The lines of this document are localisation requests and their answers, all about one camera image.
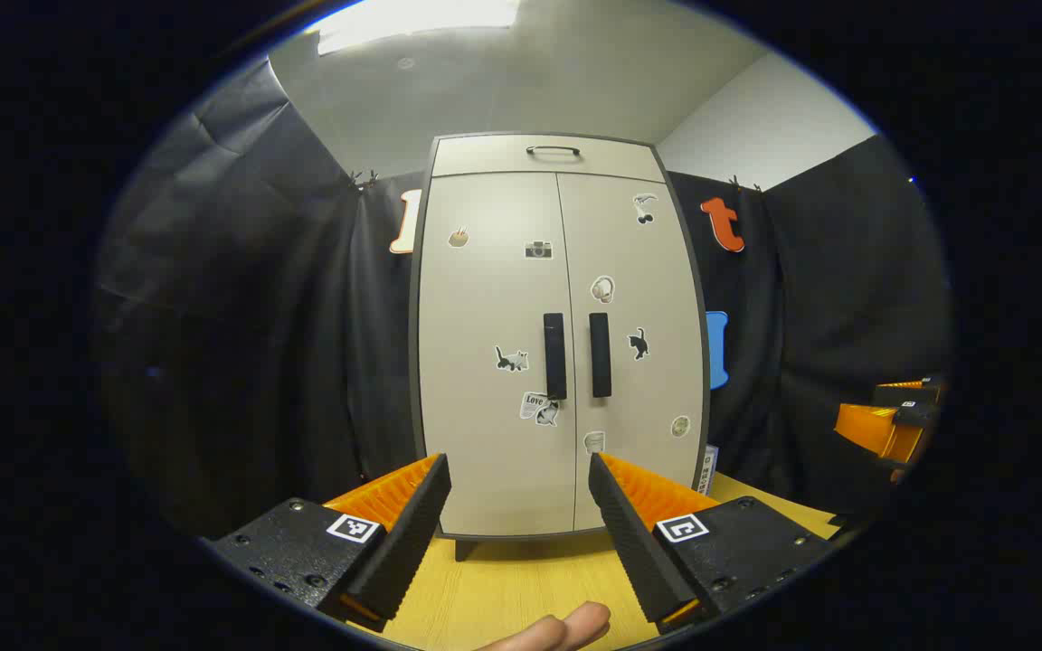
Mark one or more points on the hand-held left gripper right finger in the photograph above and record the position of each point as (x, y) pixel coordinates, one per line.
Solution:
(634, 542)

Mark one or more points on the grey double-door shoe cabinet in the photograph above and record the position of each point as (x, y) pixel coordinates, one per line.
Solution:
(465, 548)

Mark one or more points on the small white box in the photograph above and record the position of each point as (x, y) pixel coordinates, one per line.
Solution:
(710, 470)

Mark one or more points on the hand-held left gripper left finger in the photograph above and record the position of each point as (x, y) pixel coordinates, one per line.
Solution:
(408, 533)

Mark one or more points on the shell sticker shoe cabinet door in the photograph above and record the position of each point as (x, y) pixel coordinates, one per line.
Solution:
(657, 271)

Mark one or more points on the ceiling light panel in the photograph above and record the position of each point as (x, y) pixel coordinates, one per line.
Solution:
(412, 18)

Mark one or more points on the camera sticker shoe cabinet door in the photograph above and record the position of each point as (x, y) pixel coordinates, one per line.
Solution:
(485, 307)

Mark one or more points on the grey cabinet drawer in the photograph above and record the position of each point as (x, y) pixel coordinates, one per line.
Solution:
(485, 161)

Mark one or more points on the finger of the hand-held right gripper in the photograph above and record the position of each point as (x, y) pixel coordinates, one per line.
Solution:
(874, 432)
(914, 394)

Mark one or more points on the black backdrop cloth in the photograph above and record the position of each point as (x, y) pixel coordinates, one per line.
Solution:
(259, 316)

